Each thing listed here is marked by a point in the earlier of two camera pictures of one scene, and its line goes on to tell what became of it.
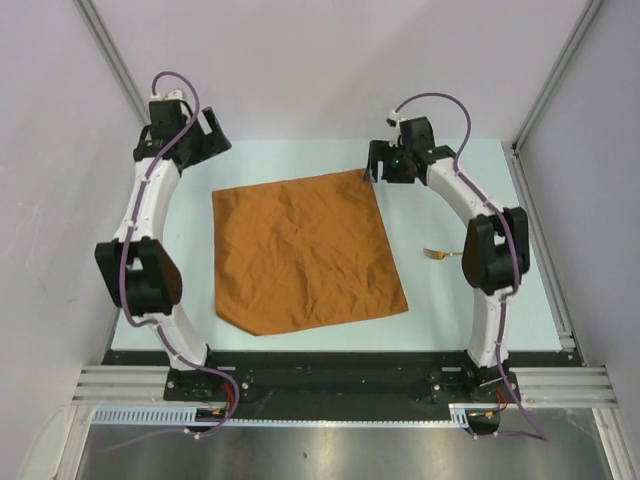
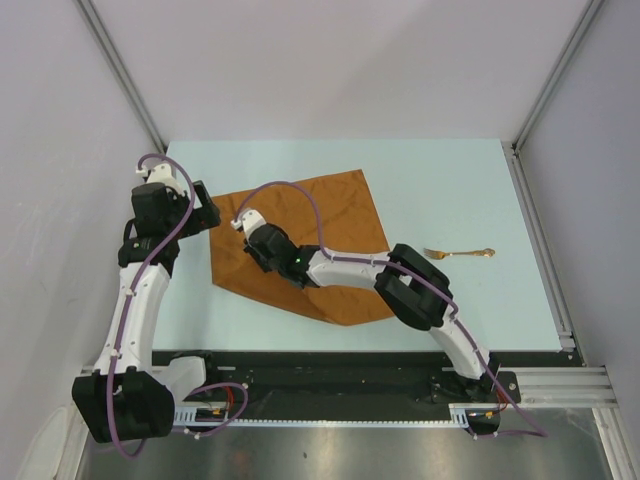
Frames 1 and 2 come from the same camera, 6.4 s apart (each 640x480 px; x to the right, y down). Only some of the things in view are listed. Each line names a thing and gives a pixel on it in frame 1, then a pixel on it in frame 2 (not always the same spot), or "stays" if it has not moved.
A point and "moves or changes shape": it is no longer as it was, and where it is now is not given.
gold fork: [438, 255] stays
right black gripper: [380, 152] to [251, 250]
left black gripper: [213, 144] to [203, 217]
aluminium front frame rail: [150, 385] stays
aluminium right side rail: [541, 251] stays
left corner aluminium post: [98, 27] stays
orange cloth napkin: [303, 253] moves or changes shape
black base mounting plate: [348, 385] stays
